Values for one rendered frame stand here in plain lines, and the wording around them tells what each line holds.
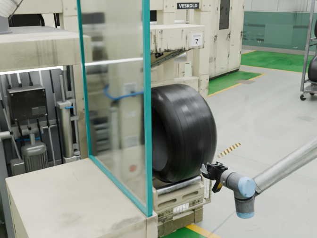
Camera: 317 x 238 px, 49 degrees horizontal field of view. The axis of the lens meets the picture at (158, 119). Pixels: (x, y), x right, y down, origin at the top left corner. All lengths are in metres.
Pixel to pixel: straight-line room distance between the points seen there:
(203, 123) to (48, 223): 1.02
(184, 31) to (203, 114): 0.59
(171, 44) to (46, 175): 1.13
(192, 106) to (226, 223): 1.70
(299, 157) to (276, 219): 1.79
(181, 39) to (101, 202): 1.27
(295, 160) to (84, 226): 1.07
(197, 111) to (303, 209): 2.13
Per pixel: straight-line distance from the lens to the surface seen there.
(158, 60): 2.33
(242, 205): 1.80
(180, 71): 6.53
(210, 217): 3.45
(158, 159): 2.33
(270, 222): 3.51
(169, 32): 2.19
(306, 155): 1.82
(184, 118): 1.86
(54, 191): 1.42
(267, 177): 1.87
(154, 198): 1.99
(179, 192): 2.12
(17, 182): 1.53
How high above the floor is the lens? 1.97
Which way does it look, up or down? 19 degrees down
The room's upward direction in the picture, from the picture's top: straight up
